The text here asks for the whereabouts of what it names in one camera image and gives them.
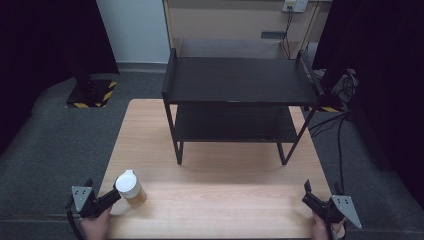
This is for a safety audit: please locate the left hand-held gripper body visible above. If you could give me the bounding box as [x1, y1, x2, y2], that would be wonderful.
[70, 178, 111, 219]

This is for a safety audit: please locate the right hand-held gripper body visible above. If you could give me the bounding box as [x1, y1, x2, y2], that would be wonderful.
[316, 182, 363, 230]

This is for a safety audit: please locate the white lidded cup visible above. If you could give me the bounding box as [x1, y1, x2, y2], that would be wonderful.
[114, 169, 148, 209]

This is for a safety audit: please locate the person's right hand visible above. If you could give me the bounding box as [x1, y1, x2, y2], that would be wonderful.
[311, 213, 346, 240]

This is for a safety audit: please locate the person's left hand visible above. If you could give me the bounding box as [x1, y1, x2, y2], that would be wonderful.
[79, 206, 113, 240]

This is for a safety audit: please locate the yellow black striped base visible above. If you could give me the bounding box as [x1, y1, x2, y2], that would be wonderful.
[312, 105, 342, 114]

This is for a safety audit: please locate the black stand with striped base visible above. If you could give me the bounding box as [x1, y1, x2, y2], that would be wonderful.
[65, 49, 119, 110]

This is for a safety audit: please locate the black two-tier shelf rack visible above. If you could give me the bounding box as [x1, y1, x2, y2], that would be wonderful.
[161, 47, 326, 166]

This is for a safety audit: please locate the black curtain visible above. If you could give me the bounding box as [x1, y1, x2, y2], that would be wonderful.
[0, 0, 120, 156]
[311, 0, 424, 209]

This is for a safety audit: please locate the light wooden cabinet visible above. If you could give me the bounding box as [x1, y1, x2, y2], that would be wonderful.
[162, 0, 334, 62]

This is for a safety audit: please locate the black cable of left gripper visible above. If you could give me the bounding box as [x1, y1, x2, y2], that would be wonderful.
[66, 195, 85, 240]

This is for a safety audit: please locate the black floor cable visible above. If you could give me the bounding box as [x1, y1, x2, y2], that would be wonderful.
[307, 111, 352, 195]

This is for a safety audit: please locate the grey device with tangled cables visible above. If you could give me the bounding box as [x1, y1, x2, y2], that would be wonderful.
[329, 68, 360, 105]

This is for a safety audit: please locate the black cable from wall socket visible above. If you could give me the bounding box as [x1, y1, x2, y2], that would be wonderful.
[280, 5, 295, 58]

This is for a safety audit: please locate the white wall socket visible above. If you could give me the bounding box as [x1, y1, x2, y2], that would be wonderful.
[282, 0, 310, 14]

